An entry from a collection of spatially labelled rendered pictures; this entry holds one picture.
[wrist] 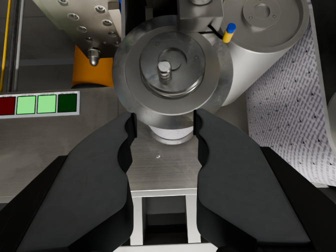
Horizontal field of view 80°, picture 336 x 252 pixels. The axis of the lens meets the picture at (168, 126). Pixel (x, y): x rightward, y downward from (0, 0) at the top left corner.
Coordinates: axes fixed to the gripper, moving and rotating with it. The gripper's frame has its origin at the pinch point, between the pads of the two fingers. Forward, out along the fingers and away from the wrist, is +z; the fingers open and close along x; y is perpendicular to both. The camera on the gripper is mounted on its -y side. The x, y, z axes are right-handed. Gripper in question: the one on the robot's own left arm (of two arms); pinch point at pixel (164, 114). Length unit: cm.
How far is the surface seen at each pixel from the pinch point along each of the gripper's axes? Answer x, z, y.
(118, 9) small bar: -9.3, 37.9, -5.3
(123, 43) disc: -5.0, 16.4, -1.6
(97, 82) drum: -66, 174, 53
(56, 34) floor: -116, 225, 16
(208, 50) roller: 5.3, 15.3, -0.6
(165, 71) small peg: 0.1, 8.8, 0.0
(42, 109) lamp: -36, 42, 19
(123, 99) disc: -5.2, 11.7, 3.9
